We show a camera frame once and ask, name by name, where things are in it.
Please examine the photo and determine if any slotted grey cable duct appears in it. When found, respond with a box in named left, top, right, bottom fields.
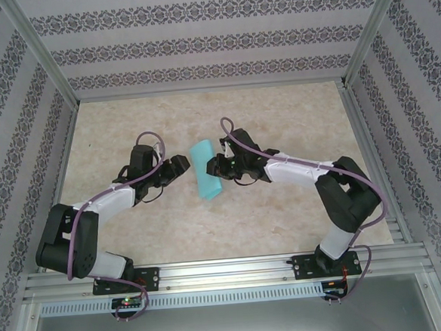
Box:
left=39, top=281, right=325, bottom=318

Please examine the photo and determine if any turquoise cloth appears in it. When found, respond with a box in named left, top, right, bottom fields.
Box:
left=189, top=138, right=225, bottom=203

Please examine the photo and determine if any aluminium side rail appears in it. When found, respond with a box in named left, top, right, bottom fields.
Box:
left=25, top=103, right=92, bottom=274
left=338, top=77, right=435, bottom=252

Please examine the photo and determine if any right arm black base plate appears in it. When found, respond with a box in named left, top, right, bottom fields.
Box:
left=291, top=250, right=360, bottom=282

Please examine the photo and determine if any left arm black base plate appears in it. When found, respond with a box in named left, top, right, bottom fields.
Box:
left=90, top=266, right=162, bottom=296

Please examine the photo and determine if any grey sheet metal panel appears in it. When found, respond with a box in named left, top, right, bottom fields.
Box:
left=10, top=273, right=441, bottom=331

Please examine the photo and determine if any gripper thin black cable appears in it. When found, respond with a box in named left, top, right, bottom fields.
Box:
left=143, top=182, right=171, bottom=205
left=235, top=172, right=269, bottom=187

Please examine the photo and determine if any left gripper thin black cable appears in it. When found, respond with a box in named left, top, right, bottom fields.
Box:
left=143, top=182, right=171, bottom=205

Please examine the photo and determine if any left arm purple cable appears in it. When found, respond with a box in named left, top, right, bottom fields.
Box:
left=57, top=130, right=179, bottom=327

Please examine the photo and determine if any ribbed aluminium corner block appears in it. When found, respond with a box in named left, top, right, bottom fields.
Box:
left=384, top=215, right=406, bottom=245

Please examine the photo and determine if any right gripper thin black cable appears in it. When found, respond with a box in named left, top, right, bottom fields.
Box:
left=235, top=172, right=269, bottom=187

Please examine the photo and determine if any long aluminium mounting rail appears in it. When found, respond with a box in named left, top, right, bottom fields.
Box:
left=21, top=243, right=436, bottom=304

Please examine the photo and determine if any thin aluminium back rail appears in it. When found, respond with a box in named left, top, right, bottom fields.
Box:
left=75, top=76, right=347, bottom=105

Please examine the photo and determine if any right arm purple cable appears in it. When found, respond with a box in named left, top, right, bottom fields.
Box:
left=219, top=105, right=393, bottom=312

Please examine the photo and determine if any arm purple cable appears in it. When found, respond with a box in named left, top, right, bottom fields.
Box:
left=219, top=105, right=393, bottom=312
left=57, top=130, right=179, bottom=327

